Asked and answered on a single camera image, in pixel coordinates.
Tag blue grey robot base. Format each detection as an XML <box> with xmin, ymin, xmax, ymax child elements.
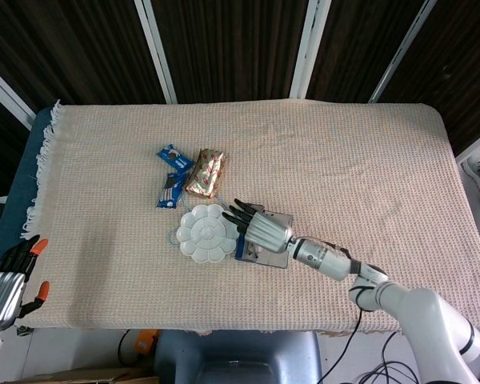
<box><xmin>154</xmin><ymin>330</ymin><xmax>323</xmax><ymax>384</ymax></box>

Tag black looped cable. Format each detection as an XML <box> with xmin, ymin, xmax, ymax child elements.
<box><xmin>117</xmin><ymin>328</ymin><xmax>145</xmax><ymax>367</ymax></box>

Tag gold red-print snack packet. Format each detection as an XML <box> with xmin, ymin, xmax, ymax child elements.
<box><xmin>183</xmin><ymin>147</ymin><xmax>228</xmax><ymax>200</ymax></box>

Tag blue table pad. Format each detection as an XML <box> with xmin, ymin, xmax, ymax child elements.
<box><xmin>0</xmin><ymin>106</ymin><xmax>59</xmax><ymax>277</ymax></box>

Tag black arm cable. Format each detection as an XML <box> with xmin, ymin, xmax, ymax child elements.
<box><xmin>318</xmin><ymin>307</ymin><xmax>365</xmax><ymax>384</ymax></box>

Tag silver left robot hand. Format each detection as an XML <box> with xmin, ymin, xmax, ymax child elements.
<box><xmin>0</xmin><ymin>234</ymin><xmax>51</xmax><ymax>332</ymax></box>

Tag grey blue-edged pouch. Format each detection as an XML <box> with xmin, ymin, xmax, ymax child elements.
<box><xmin>234</xmin><ymin>206</ymin><xmax>295</xmax><ymax>270</ymax></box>

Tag white flower paint palette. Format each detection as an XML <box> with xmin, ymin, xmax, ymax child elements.
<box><xmin>175</xmin><ymin>203</ymin><xmax>241</xmax><ymax>264</ymax></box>

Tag beige waffle weave cloth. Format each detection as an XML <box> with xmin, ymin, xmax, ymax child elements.
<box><xmin>19</xmin><ymin>98</ymin><xmax>480</xmax><ymax>336</ymax></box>

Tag orange device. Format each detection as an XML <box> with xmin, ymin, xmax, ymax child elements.
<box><xmin>134</xmin><ymin>328</ymin><xmax>161</xmax><ymax>355</ymax></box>

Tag blue cookie packet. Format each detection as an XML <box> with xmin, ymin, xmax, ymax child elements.
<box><xmin>155</xmin><ymin>171</ymin><xmax>188</xmax><ymax>210</ymax></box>
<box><xmin>156</xmin><ymin>143</ymin><xmax>195</xmax><ymax>173</ymax></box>

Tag dark brown curtain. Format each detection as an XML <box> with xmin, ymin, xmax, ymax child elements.
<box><xmin>0</xmin><ymin>0</ymin><xmax>480</xmax><ymax>201</ymax></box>

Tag black floor cable bundle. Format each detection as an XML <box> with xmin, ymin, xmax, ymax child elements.
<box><xmin>359</xmin><ymin>331</ymin><xmax>480</xmax><ymax>384</ymax></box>

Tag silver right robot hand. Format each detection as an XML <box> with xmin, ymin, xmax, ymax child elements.
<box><xmin>222</xmin><ymin>198</ymin><xmax>295</xmax><ymax>254</ymax></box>

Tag white frame post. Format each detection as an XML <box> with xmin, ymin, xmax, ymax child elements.
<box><xmin>134</xmin><ymin>0</ymin><xmax>178</xmax><ymax>104</ymax></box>
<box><xmin>289</xmin><ymin>0</ymin><xmax>332</xmax><ymax>100</ymax></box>
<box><xmin>0</xmin><ymin>59</ymin><xmax>37</xmax><ymax>130</ymax></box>
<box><xmin>368</xmin><ymin>0</ymin><xmax>438</xmax><ymax>104</ymax></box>

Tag white black sneaker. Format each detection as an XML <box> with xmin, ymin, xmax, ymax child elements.
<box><xmin>462</xmin><ymin>147</ymin><xmax>480</xmax><ymax>197</ymax></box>

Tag white shelf frame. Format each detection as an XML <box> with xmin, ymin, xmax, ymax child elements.
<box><xmin>454</xmin><ymin>126</ymin><xmax>480</xmax><ymax>165</ymax></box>

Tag metal frame eyeglasses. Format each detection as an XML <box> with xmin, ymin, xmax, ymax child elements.
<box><xmin>242</xmin><ymin>239</ymin><xmax>267</xmax><ymax>261</ymax></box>

